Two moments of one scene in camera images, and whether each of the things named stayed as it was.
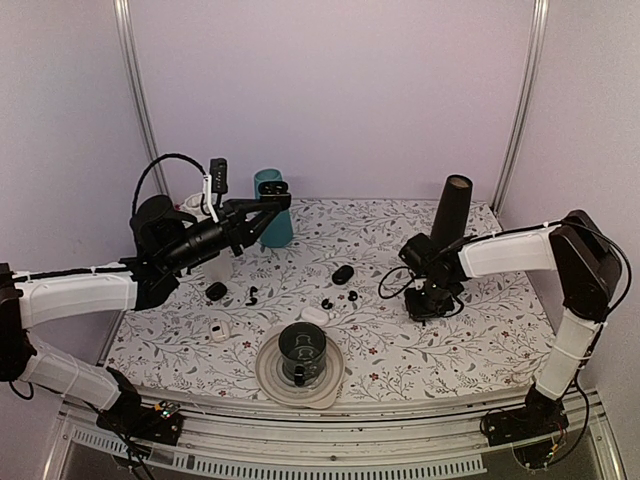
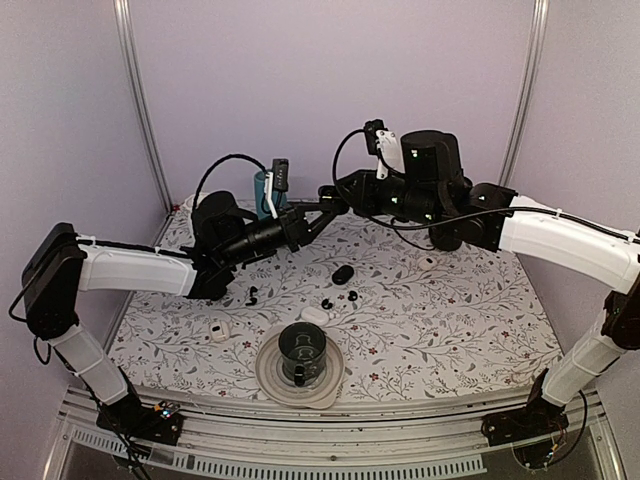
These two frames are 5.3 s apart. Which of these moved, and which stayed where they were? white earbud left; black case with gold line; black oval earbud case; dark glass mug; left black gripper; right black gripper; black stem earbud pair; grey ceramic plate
Moved: right black gripper; left black gripper; black case with gold line
Stayed: grey ceramic plate; dark glass mug; white earbud left; black oval earbud case; black stem earbud pair
